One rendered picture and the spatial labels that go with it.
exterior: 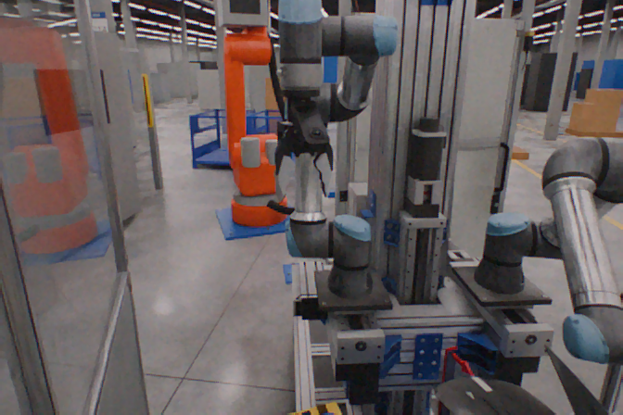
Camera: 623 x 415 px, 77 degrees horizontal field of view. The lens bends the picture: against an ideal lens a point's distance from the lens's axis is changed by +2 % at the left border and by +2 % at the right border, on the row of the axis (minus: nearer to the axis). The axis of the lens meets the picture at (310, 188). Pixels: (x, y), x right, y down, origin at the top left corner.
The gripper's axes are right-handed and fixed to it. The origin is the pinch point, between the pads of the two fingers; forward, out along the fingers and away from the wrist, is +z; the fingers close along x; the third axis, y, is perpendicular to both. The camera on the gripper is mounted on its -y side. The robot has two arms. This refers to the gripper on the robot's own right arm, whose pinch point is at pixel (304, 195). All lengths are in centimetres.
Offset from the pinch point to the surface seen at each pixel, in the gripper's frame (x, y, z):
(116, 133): 91, 408, 43
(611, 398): -77, -16, 57
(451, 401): -13.8, -29.8, 24.8
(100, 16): 121, 625, -101
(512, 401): -24.8, -30.7, 27.4
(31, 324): 45.2, -7.2, 13.5
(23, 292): 45.0, -7.9, 7.6
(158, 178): 62, 538, 130
